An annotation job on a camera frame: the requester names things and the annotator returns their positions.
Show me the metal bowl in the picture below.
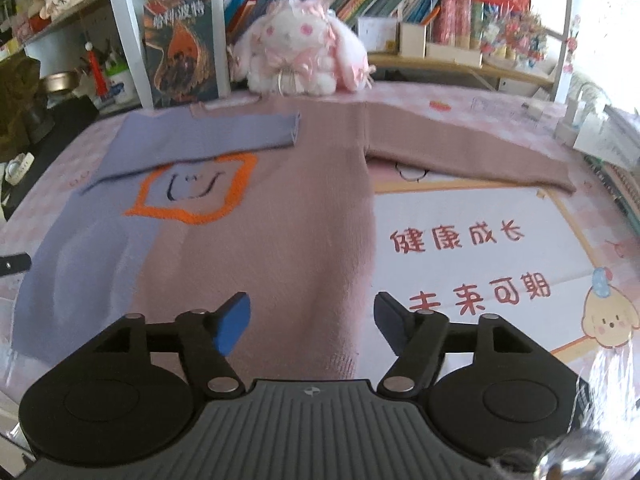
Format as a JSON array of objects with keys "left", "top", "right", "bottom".
[{"left": 40, "top": 71, "right": 81, "bottom": 96}]

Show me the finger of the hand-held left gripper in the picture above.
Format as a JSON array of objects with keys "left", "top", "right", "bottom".
[{"left": 0, "top": 254, "right": 32, "bottom": 277}]

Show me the stack of notebooks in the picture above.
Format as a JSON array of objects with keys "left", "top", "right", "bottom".
[{"left": 575, "top": 105, "right": 640, "bottom": 231}]

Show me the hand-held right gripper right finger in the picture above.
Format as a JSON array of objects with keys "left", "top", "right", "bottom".
[{"left": 374, "top": 291, "right": 533, "bottom": 397}]

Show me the dark cover novel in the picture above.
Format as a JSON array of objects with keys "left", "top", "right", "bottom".
[{"left": 142, "top": 0, "right": 232, "bottom": 110}]

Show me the small white square box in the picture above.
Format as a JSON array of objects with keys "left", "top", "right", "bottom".
[{"left": 397, "top": 20, "right": 428, "bottom": 58}]

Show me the white and pink plush bunny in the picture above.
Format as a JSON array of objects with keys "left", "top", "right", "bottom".
[{"left": 231, "top": 0, "right": 373, "bottom": 96}]

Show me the purple and pink sweater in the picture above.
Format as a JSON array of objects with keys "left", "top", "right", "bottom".
[{"left": 11, "top": 101, "right": 578, "bottom": 381}]

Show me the white metal bookshelf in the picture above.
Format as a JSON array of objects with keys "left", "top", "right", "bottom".
[{"left": 102, "top": 0, "right": 576, "bottom": 111}]

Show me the flat white box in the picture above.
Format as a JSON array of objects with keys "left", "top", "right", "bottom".
[{"left": 425, "top": 42, "right": 483, "bottom": 68}]

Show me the white wrist watch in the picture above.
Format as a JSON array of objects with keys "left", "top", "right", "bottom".
[{"left": 4, "top": 152, "right": 36, "bottom": 184}]

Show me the white memo box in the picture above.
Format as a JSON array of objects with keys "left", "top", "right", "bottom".
[{"left": 356, "top": 16, "right": 401, "bottom": 53}]

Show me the white jar with green lid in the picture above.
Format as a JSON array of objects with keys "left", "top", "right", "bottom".
[{"left": 105, "top": 62, "right": 138, "bottom": 103}]

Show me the olive green jacket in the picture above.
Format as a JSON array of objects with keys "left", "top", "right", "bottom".
[{"left": 0, "top": 55, "right": 43, "bottom": 136}]

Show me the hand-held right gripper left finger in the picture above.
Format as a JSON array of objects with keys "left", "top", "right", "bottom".
[{"left": 92, "top": 291, "right": 251, "bottom": 397}]

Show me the cluster of colourful ornaments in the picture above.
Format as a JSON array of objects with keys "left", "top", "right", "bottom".
[{"left": 480, "top": 10, "right": 548, "bottom": 68}]

